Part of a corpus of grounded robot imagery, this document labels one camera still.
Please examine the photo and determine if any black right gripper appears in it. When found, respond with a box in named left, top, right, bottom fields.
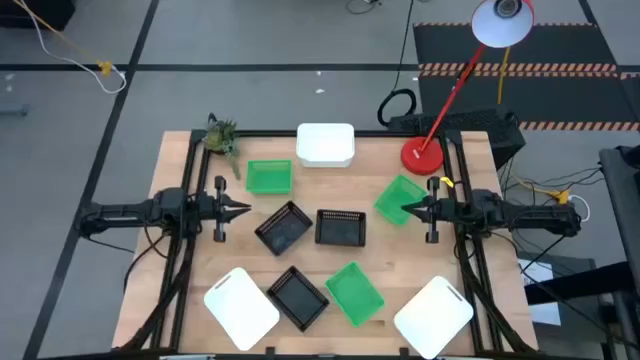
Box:
left=400, top=175, right=459, bottom=245

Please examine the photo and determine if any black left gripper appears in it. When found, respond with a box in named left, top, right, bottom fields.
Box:
left=196, top=174, right=253, bottom=244

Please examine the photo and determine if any green plastic basket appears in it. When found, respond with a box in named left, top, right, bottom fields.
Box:
left=245, top=159, right=294, bottom=196
left=373, top=173, right=430, bottom=227
left=324, top=260, right=386, bottom=329

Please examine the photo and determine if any black plastic basket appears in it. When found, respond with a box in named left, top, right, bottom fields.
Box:
left=314, top=208, right=368, bottom=248
left=265, top=264, right=331, bottom=333
left=253, top=200, right=314, bottom=257

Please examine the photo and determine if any white plastic basket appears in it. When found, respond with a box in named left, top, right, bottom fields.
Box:
left=392, top=274, right=475, bottom=360
left=295, top=122, right=357, bottom=169
left=202, top=266, right=281, bottom=352

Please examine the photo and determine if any red desk lamp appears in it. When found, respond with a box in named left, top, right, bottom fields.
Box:
left=399, top=0, right=536, bottom=177

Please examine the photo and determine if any small potted green plant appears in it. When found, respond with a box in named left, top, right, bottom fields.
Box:
left=203, top=112, right=243, bottom=181

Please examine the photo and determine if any white paper sheet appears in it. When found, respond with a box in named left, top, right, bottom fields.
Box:
left=517, top=257, right=564, bottom=327

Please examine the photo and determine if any black metal beam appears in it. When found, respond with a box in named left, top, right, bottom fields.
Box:
left=523, top=260, right=640, bottom=307

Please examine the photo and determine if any black hazard-striped floor mat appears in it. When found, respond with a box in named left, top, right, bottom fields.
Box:
left=412, top=20, right=640, bottom=132

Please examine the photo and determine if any black side desk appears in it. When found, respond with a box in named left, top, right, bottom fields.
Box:
left=598, top=144, right=640, bottom=281

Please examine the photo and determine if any dark cabinet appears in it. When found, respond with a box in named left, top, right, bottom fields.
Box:
left=0, top=0, right=77, bottom=30

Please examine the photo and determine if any black coiled cable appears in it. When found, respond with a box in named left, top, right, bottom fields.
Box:
left=375, top=0, right=419, bottom=127

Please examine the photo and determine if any yellow hanging cable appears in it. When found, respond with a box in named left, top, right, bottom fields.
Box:
left=497, top=46, right=511, bottom=105

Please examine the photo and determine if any white looped power cable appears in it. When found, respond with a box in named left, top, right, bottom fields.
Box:
left=567, top=193, right=592, bottom=224

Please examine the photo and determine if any white floor cable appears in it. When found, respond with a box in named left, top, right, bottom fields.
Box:
left=18, top=0, right=128, bottom=96

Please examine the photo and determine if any yellow floor cable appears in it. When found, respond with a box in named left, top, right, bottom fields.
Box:
left=10, top=0, right=114, bottom=77

